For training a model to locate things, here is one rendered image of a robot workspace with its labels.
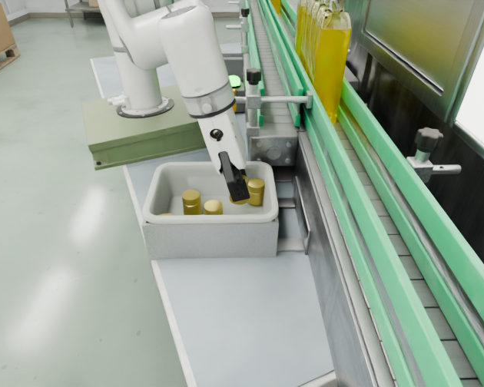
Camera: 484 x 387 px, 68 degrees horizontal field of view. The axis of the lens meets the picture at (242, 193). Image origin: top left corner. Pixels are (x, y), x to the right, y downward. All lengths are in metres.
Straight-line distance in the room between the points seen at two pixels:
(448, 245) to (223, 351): 0.31
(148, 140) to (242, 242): 0.40
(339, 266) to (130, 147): 0.59
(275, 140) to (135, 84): 0.42
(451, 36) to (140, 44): 0.44
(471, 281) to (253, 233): 0.32
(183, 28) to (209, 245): 0.33
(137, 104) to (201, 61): 0.50
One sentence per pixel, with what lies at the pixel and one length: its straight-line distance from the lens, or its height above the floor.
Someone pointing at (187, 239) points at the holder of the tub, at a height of 0.80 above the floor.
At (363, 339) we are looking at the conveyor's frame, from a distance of 0.41.
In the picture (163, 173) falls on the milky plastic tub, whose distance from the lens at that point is 0.70.
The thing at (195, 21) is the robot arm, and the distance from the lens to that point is 0.50.
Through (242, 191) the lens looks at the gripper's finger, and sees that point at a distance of 0.60.
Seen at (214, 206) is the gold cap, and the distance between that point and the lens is 0.63.
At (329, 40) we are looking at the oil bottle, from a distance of 0.72.
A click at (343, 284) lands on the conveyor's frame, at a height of 0.88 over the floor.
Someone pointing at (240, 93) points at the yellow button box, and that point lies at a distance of 1.10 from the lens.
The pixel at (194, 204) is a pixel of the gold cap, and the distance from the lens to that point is 0.66.
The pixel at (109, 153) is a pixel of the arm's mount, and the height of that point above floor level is 0.79.
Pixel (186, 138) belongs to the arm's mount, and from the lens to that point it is 0.91.
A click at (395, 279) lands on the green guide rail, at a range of 0.35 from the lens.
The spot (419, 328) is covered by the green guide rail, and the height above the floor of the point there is 0.96.
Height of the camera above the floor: 1.21
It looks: 37 degrees down
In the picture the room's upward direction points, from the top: straight up
